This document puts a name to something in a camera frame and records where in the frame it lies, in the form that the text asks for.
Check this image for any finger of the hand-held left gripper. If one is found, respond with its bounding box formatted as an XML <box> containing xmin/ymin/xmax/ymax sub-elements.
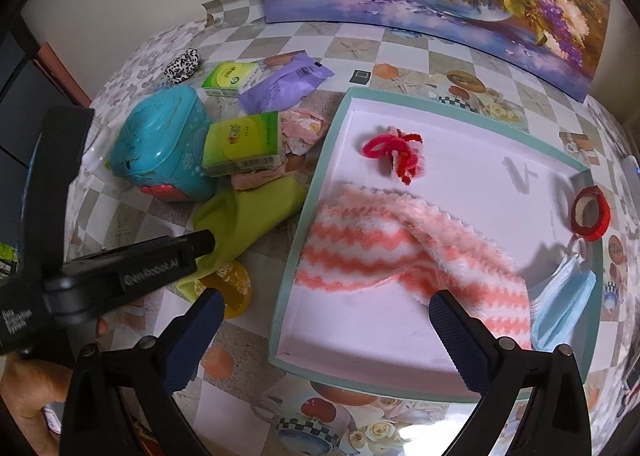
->
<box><xmin>172</xmin><ymin>230</ymin><xmax>217</xmax><ymax>261</ymax></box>
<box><xmin>17</xmin><ymin>108</ymin><xmax>96</xmax><ymax>281</ymax></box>

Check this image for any dark cabinet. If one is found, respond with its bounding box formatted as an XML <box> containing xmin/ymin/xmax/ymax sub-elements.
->
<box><xmin>0</xmin><ymin>16</ymin><xmax>93</xmax><ymax>247</ymax></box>

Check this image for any person's left hand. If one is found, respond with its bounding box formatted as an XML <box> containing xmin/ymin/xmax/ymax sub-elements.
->
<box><xmin>0</xmin><ymin>352</ymin><xmax>71</xmax><ymax>456</ymax></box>

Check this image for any leopard print scrunchie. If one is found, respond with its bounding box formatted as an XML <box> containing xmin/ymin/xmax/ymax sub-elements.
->
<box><xmin>165</xmin><ymin>48</ymin><xmax>202</xmax><ymax>85</ymax></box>

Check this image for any large green tissue pack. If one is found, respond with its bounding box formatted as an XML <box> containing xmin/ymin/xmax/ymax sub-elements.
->
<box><xmin>202</xmin><ymin>110</ymin><xmax>287</xmax><ymax>179</ymax></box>

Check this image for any blue face mask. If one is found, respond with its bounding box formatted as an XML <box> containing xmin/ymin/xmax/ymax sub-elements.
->
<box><xmin>529</xmin><ymin>236</ymin><xmax>598</xmax><ymax>354</ymax></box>

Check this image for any purple packet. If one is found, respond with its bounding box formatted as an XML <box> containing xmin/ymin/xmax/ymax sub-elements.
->
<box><xmin>239</xmin><ymin>53</ymin><xmax>335</xmax><ymax>117</ymax></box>

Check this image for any yellow round container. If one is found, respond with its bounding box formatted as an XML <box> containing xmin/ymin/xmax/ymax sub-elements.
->
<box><xmin>200</xmin><ymin>261</ymin><xmax>251</xmax><ymax>319</ymax></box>

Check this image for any pink white striped cloth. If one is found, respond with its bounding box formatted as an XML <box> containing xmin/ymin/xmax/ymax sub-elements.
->
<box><xmin>295</xmin><ymin>186</ymin><xmax>533</xmax><ymax>349</ymax></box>

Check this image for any pink floral cloth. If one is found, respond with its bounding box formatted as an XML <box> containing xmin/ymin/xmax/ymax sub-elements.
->
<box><xmin>230</xmin><ymin>106</ymin><xmax>328</xmax><ymax>193</ymax></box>

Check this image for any red tape roll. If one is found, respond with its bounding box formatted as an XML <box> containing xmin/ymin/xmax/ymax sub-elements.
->
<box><xmin>570</xmin><ymin>187</ymin><xmax>613</xmax><ymax>241</ymax></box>

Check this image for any green cloth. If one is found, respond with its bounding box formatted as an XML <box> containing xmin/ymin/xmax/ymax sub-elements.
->
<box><xmin>172</xmin><ymin>176</ymin><xmax>308</xmax><ymax>301</ymax></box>

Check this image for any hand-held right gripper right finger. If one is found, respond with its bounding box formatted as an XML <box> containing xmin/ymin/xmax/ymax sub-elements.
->
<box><xmin>429</xmin><ymin>288</ymin><xmax>593</xmax><ymax>456</ymax></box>

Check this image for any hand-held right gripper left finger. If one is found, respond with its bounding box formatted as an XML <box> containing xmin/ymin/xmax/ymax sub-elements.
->
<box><xmin>59</xmin><ymin>288</ymin><xmax>226</xmax><ymax>456</ymax></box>

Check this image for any grey floral tablecloth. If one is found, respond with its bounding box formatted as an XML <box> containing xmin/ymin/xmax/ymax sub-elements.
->
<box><xmin>67</xmin><ymin>18</ymin><xmax>640</xmax><ymax>417</ymax></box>

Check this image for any red pipe cleaner bundle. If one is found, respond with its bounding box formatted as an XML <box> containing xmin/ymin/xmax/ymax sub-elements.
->
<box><xmin>362</xmin><ymin>126</ymin><xmax>426</xmax><ymax>185</ymax></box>

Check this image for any reddish brown board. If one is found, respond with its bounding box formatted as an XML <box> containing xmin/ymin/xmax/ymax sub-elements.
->
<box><xmin>32</xmin><ymin>42</ymin><xmax>93</xmax><ymax>109</ymax></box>

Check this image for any teal plastic toy box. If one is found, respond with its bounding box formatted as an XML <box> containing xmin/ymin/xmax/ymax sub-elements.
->
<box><xmin>109</xmin><ymin>86</ymin><xmax>221</xmax><ymax>203</ymax></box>

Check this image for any teal rimmed white tray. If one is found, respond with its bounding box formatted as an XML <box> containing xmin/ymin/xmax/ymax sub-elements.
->
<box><xmin>269</xmin><ymin>86</ymin><xmax>601</xmax><ymax>404</ymax></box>

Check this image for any small green tissue pack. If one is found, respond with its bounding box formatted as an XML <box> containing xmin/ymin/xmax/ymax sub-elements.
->
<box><xmin>201</xmin><ymin>60</ymin><xmax>263</xmax><ymax>97</ymax></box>

